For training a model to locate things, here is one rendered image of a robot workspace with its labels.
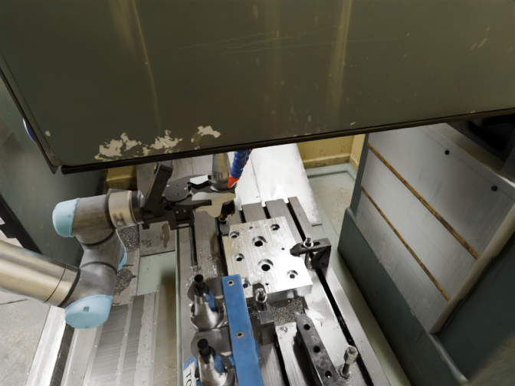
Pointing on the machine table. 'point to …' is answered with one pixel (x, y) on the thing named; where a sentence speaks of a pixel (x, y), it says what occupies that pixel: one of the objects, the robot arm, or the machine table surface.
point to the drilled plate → (277, 292)
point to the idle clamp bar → (304, 338)
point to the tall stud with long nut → (348, 361)
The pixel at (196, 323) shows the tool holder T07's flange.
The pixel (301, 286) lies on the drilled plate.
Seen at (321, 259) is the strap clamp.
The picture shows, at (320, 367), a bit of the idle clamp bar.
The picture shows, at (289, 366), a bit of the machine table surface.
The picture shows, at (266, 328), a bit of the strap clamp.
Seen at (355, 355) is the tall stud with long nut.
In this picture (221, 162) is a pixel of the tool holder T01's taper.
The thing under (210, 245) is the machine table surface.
